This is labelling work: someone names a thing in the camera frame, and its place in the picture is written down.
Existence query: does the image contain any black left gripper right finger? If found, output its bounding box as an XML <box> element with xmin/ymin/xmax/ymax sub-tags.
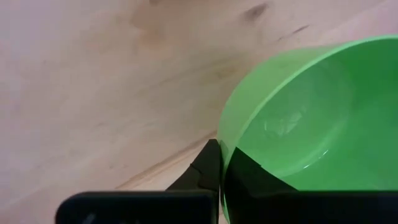
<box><xmin>223</xmin><ymin>147</ymin><xmax>398</xmax><ymax>224</ymax></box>

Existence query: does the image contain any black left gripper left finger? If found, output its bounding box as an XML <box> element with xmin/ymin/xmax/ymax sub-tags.
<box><xmin>55</xmin><ymin>139</ymin><xmax>222</xmax><ymax>224</ymax></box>

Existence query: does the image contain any green plastic bowl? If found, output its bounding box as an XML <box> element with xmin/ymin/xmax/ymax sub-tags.
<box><xmin>216</xmin><ymin>34</ymin><xmax>398</xmax><ymax>224</ymax></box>

